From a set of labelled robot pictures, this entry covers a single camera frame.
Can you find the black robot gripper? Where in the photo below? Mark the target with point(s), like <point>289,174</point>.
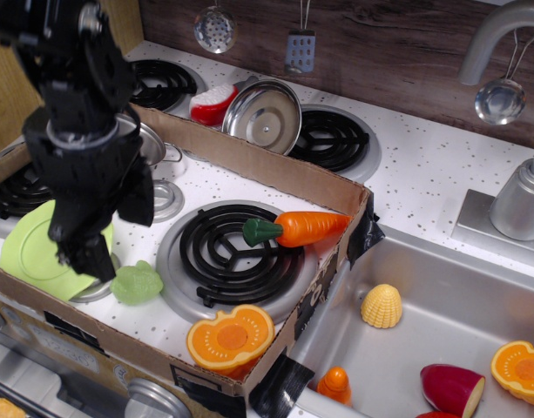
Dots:
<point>91,178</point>

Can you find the light green toy broccoli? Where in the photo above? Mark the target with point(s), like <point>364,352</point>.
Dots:
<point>135,285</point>

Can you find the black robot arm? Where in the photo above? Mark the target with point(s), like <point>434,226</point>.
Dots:
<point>67,51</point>

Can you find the stainless steel pot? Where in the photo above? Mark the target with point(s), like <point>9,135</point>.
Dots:
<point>153,148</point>

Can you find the steel pot lid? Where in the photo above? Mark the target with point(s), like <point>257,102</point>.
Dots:
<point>266,113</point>

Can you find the grey stove knob under plate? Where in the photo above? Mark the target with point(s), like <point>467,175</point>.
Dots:
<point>97,290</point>

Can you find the grey stove knob centre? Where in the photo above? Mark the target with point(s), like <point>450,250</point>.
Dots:
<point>168,200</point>

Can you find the light green plastic plate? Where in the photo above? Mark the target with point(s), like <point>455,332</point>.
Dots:
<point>31,256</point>

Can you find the front right black burner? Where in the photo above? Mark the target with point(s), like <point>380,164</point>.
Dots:
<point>206,265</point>

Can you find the front left black burner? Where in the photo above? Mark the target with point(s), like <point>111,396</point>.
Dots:
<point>21,190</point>

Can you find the grey oven knob front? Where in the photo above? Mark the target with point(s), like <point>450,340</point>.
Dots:
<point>148,399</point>

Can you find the orange toy carrot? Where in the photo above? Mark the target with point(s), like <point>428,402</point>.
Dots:
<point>293,229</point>

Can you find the brown cardboard fence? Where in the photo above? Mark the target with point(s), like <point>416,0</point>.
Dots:
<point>78,338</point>

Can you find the yellow toy at bottom left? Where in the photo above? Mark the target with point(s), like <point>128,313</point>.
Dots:
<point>9,410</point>

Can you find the hanging steel skimmer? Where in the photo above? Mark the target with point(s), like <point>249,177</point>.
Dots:
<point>215,29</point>

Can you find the back right black burner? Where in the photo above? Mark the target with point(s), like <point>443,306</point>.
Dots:
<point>338,141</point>

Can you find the hanging steel spatula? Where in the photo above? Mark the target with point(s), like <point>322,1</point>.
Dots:
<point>300,47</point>

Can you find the small orange toy bottle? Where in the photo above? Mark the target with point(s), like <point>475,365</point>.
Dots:
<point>335,385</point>

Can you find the yellow toy corn piece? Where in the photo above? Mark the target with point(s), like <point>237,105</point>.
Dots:
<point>382,307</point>

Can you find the grey sink basin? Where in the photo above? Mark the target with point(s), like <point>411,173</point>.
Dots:
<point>456,309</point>

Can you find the red toy piece bottom edge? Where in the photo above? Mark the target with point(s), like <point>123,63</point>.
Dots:
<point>436,414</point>

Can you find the red toy sweet potato half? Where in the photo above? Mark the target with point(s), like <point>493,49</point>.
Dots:
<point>451,389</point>

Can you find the hanging steel ladle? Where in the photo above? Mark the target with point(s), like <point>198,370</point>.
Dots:
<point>502,100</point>

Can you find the orange pumpkin half in sink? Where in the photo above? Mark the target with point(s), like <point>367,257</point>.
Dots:
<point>512,366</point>

